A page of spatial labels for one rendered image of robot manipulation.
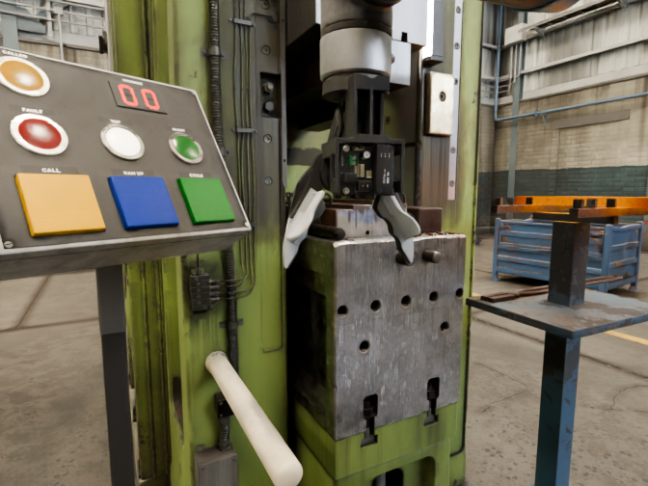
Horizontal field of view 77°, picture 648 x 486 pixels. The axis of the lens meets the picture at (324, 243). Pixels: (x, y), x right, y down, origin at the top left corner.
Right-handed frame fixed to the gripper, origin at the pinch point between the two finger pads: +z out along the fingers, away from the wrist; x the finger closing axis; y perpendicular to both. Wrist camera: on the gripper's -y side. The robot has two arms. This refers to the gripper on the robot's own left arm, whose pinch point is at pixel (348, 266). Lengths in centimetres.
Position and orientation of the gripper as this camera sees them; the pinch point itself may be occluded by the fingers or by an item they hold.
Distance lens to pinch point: 48.3
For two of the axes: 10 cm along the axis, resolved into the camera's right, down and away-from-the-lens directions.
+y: 2.3, 1.2, -9.7
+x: 9.7, -0.3, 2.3
